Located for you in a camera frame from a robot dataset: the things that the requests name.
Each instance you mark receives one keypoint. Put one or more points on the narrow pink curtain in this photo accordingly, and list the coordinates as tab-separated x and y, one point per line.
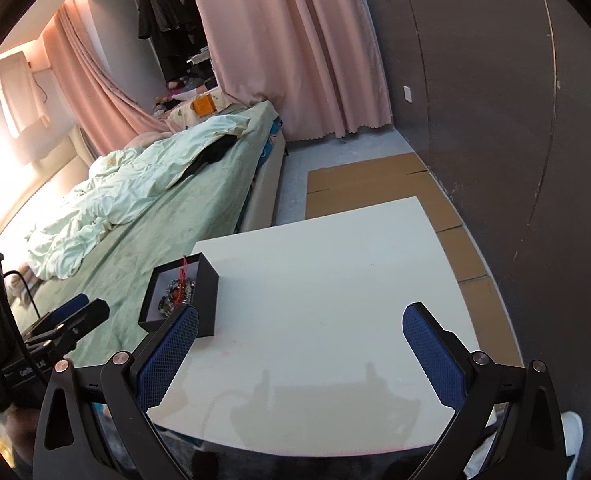
95	90

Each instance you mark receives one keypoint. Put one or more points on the pile of clothes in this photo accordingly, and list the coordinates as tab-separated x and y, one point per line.
180	90

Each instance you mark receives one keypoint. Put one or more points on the red tassel charm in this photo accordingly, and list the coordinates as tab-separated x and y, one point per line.
184	272

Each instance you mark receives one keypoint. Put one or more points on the white hanging towel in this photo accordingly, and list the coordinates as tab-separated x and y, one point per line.
20	90

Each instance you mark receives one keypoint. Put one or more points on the beige headboard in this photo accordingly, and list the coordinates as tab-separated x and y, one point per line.
70	160

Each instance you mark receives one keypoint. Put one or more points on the black garment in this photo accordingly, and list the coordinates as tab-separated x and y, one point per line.
210	155

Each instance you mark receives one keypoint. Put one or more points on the wide pink curtain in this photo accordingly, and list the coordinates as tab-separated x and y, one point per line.
295	45

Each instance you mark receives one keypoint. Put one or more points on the orange box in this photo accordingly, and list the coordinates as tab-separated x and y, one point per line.
203	105

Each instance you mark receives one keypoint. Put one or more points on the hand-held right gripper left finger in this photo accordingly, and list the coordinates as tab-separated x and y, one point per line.
168	360

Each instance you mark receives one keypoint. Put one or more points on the bed with green sheet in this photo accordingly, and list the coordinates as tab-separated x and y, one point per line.
175	220

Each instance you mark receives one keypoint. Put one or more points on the pink pillow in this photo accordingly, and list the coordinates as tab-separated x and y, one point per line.
145	140

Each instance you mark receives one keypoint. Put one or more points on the black hanging clothes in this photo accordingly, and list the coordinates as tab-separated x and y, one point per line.
163	25

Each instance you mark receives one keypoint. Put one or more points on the white wall switch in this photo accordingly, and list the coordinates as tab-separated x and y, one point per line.
409	93

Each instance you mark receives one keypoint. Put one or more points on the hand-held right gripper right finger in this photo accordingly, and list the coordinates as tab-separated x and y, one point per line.
435	360

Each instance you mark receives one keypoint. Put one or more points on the white slipper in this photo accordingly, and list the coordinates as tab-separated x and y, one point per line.
573	440

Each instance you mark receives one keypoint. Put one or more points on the light green duvet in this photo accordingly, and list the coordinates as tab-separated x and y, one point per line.
140	180

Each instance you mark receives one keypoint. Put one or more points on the patterned pillow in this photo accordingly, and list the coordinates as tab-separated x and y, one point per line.
228	102

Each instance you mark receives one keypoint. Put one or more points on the flattened cardboard sheet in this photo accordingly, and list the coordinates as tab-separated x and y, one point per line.
375	190

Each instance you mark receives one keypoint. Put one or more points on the black jewelry box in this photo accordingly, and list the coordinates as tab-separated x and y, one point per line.
205	305

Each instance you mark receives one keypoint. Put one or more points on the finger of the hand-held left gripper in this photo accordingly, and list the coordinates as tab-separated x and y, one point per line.
70	306
88	317

